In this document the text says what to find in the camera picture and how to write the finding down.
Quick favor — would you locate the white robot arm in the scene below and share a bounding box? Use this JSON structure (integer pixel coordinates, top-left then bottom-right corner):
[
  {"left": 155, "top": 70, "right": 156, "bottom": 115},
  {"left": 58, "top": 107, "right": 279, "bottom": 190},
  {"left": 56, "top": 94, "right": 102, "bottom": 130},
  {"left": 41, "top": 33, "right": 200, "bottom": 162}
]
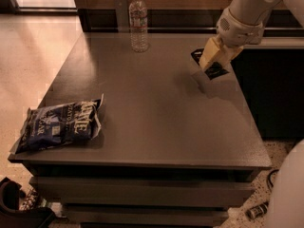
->
[{"left": 199, "top": 0, "right": 304, "bottom": 228}]

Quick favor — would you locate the clear plastic water bottle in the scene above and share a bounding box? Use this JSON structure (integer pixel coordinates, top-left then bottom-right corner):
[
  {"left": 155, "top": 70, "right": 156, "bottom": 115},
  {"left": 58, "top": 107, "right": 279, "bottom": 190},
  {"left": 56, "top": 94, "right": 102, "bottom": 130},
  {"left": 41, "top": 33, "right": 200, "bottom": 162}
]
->
[{"left": 128, "top": 0, "right": 148, "bottom": 52}]

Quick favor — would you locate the blue kettle chip bag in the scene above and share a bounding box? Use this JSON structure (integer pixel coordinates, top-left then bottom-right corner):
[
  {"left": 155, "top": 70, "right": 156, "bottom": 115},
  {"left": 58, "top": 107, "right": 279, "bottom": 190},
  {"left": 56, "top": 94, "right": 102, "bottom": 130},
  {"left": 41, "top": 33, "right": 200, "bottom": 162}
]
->
[{"left": 12, "top": 96, "right": 105, "bottom": 154}]

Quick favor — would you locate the grey drawer cabinet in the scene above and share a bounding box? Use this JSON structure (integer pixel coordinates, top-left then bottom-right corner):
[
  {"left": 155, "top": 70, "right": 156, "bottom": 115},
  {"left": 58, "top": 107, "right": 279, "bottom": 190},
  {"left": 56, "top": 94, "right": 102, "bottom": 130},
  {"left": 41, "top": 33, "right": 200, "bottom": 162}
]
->
[{"left": 10, "top": 33, "right": 271, "bottom": 228}]

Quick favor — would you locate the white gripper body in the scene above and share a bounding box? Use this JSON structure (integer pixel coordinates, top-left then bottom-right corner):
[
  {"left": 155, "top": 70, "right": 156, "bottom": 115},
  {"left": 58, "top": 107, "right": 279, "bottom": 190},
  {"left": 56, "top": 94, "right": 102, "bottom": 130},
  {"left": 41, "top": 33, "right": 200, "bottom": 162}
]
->
[{"left": 217, "top": 8, "right": 263, "bottom": 48}]

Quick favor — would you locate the left grey metal bracket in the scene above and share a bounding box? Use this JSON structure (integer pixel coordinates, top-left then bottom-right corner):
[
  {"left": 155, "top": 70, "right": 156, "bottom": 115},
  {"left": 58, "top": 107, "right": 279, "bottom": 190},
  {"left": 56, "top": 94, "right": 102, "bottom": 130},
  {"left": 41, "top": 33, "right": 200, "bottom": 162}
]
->
[{"left": 114, "top": 0, "right": 129, "bottom": 32}]

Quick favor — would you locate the black rxbar chocolate bar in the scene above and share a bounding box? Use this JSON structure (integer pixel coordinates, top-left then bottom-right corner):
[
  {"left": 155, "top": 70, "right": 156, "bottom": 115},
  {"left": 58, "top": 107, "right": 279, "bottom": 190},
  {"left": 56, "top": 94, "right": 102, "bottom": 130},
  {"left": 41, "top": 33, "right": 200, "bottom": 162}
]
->
[{"left": 191, "top": 48, "right": 228, "bottom": 80}]

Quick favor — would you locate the striped can on floor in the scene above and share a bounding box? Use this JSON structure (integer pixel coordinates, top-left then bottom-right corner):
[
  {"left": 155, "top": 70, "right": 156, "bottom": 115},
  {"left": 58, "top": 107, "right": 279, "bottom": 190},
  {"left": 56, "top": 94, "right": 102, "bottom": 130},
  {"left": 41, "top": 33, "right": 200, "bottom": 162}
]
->
[{"left": 245, "top": 201, "right": 269, "bottom": 220}]

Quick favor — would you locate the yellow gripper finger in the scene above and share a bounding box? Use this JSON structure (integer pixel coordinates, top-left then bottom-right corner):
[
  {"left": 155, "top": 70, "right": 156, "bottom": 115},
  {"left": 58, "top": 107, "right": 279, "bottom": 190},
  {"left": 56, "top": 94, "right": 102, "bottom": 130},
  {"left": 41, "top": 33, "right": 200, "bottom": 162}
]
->
[
  {"left": 213, "top": 46, "right": 243, "bottom": 67},
  {"left": 199, "top": 36, "right": 226, "bottom": 71}
]

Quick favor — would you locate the dark chair base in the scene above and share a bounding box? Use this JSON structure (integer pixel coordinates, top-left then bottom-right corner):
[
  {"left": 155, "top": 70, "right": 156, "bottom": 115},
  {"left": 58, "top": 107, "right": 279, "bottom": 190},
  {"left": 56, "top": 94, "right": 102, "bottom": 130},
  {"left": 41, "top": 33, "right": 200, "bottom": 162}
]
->
[{"left": 0, "top": 176, "right": 57, "bottom": 228}]

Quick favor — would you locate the black cable on floor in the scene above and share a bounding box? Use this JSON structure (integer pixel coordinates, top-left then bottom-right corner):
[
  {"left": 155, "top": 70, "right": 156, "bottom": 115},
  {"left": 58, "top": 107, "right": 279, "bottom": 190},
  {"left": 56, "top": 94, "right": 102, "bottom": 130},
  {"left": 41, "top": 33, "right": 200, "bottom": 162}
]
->
[{"left": 266, "top": 168, "right": 279, "bottom": 192}]

